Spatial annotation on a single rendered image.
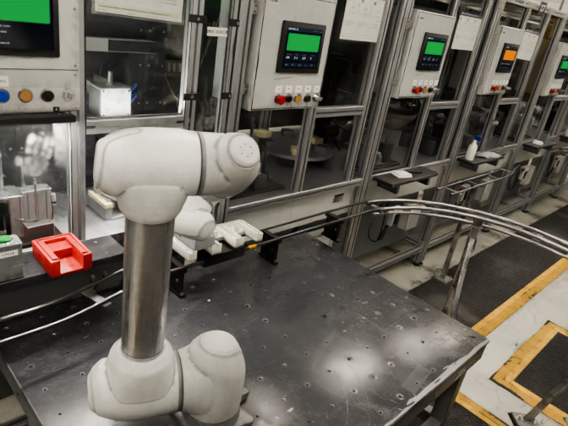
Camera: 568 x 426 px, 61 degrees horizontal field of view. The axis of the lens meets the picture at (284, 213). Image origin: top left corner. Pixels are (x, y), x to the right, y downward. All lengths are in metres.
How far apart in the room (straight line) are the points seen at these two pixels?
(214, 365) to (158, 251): 0.38
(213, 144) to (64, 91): 0.74
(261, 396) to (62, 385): 0.58
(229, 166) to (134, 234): 0.24
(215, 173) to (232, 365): 0.55
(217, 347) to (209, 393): 0.11
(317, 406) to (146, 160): 0.97
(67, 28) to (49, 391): 1.03
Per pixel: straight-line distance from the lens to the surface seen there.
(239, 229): 2.07
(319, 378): 1.68
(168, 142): 0.94
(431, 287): 3.79
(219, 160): 0.94
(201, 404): 1.34
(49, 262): 1.62
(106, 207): 1.94
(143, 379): 1.24
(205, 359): 1.29
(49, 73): 1.59
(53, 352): 1.72
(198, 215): 1.49
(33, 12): 1.53
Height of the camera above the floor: 1.79
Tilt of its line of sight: 24 degrees down
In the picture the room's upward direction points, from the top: 10 degrees clockwise
